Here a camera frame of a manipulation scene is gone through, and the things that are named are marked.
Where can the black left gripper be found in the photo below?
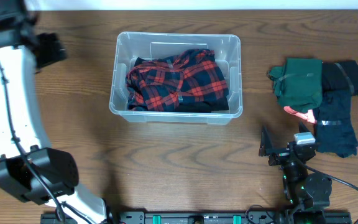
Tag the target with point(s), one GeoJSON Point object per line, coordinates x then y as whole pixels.
{"type": "Point", "coordinates": [50, 49]}

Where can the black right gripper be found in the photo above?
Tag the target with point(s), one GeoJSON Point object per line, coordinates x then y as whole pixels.
{"type": "Point", "coordinates": [266, 149]}

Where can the navy garment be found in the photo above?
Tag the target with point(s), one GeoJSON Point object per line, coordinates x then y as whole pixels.
{"type": "Point", "coordinates": [333, 129]}

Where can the dark green garment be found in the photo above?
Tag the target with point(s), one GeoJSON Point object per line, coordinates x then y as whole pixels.
{"type": "Point", "coordinates": [298, 83]}

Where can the black garment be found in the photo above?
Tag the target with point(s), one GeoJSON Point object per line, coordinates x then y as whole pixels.
{"type": "Point", "coordinates": [340, 76]}
{"type": "Point", "coordinates": [203, 107]}

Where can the red navy plaid shirt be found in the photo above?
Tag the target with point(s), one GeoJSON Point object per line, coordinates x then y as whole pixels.
{"type": "Point", "coordinates": [161, 85]}

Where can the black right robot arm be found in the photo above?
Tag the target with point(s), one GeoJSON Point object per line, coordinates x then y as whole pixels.
{"type": "Point", "coordinates": [308, 193]}

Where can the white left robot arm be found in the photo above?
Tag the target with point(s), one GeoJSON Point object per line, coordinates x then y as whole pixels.
{"type": "Point", "coordinates": [31, 170]}

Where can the salmon pink garment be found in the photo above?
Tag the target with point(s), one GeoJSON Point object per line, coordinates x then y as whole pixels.
{"type": "Point", "coordinates": [308, 116]}

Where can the clear plastic storage bin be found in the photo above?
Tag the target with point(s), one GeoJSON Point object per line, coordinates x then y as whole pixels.
{"type": "Point", "coordinates": [133, 45]}

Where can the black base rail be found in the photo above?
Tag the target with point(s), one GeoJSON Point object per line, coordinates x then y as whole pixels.
{"type": "Point", "coordinates": [252, 216]}

